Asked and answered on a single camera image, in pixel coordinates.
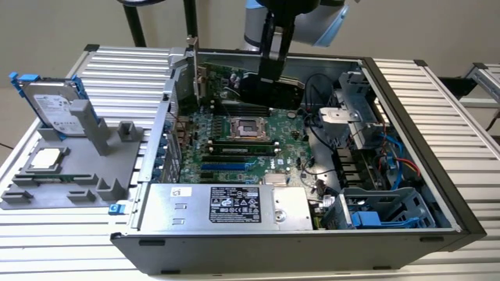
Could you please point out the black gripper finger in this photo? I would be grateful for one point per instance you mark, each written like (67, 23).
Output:
(274, 67)

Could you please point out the green graphics card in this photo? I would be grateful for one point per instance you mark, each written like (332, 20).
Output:
(274, 95)

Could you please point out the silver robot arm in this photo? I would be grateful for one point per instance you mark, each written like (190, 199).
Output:
(312, 26)

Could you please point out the round coin battery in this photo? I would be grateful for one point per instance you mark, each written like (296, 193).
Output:
(291, 114)

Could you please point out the green motherboard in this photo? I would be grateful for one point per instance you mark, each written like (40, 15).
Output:
(288, 128)

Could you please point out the CPU socket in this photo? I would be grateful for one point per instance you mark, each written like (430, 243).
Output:
(248, 127)

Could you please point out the metal drive cage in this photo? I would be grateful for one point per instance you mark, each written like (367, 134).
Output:
(354, 99)

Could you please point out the black stand pole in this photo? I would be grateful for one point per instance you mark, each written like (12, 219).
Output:
(135, 26)
(191, 20)

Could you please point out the small silver heat sink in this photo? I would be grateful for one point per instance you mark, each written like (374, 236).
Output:
(276, 179)

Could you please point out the grey disk bay cage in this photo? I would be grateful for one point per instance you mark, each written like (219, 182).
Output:
(391, 196)

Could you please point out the silver power supply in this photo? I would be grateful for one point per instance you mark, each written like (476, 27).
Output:
(187, 213)

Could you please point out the metal slat side table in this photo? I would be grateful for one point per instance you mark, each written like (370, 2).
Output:
(486, 79)

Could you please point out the blue plastic disk carrier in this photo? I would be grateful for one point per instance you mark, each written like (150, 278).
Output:
(366, 219)

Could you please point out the hard disk in blue carrier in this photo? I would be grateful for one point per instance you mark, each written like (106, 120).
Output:
(51, 108)

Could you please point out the grey parts rack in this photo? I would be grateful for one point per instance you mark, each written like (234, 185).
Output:
(78, 167)

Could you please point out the blue case latch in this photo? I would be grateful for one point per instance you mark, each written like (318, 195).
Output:
(114, 209)

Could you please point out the open black PC case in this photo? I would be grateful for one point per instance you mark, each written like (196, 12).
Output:
(234, 251)

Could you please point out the silver CPU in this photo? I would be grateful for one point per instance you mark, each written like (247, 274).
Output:
(47, 158)

